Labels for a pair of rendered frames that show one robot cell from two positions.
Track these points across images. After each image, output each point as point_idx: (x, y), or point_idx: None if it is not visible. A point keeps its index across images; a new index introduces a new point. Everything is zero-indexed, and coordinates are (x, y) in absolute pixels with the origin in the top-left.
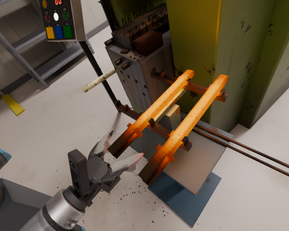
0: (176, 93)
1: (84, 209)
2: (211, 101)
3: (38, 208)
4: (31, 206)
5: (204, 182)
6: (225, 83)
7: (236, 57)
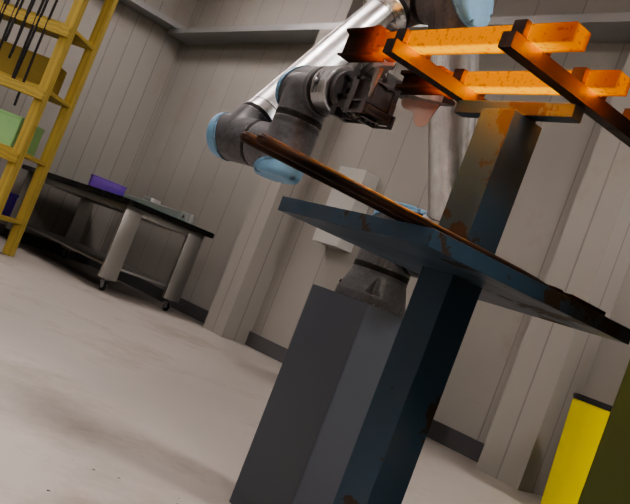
0: (541, 81)
1: (328, 103)
2: (494, 38)
3: (341, 375)
4: (349, 354)
5: (303, 211)
6: (558, 36)
7: None
